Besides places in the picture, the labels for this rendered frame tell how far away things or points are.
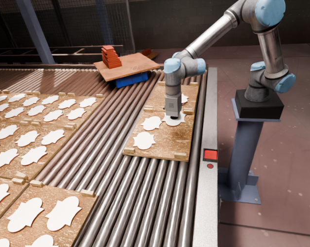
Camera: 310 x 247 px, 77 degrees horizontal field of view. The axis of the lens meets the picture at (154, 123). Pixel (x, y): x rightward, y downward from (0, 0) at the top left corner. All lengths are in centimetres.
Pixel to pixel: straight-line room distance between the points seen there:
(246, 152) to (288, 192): 69
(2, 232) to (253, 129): 148
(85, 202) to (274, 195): 169
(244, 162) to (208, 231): 104
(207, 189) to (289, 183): 148
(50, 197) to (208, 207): 68
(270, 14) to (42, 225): 125
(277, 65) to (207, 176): 67
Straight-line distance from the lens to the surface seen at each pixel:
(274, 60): 119
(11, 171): 126
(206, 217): 84
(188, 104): 139
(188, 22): 596
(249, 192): 209
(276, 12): 107
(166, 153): 101
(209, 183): 93
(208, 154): 103
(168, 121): 102
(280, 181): 229
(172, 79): 90
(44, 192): 105
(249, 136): 158
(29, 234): 96
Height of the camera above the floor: 166
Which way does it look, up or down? 36 degrees down
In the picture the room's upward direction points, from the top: 6 degrees counter-clockwise
